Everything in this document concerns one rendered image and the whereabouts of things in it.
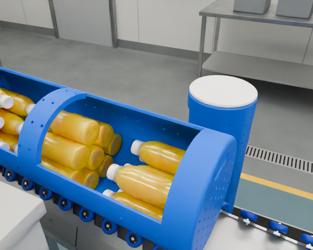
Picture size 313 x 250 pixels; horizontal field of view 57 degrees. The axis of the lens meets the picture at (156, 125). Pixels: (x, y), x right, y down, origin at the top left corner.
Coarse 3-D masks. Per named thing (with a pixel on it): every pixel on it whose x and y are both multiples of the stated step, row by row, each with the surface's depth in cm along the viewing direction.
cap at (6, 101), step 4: (4, 96) 87; (8, 96) 88; (0, 100) 87; (4, 100) 87; (8, 100) 88; (12, 100) 89; (0, 104) 87; (4, 104) 87; (8, 104) 88; (12, 104) 89; (8, 108) 89
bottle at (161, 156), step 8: (144, 144) 74; (152, 144) 73; (160, 144) 73; (144, 152) 73; (152, 152) 72; (160, 152) 71; (168, 152) 70; (176, 152) 70; (184, 152) 70; (144, 160) 74; (152, 160) 72; (160, 160) 71; (168, 160) 70; (176, 160) 69; (160, 168) 72; (168, 168) 70; (176, 168) 69
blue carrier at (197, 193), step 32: (32, 96) 104; (64, 96) 73; (96, 96) 77; (32, 128) 69; (128, 128) 87; (160, 128) 80; (192, 128) 71; (0, 160) 78; (32, 160) 69; (128, 160) 89; (192, 160) 55; (224, 160) 62; (64, 192) 69; (96, 192) 62; (192, 192) 52; (224, 192) 72; (128, 224) 61; (160, 224) 55; (192, 224) 52
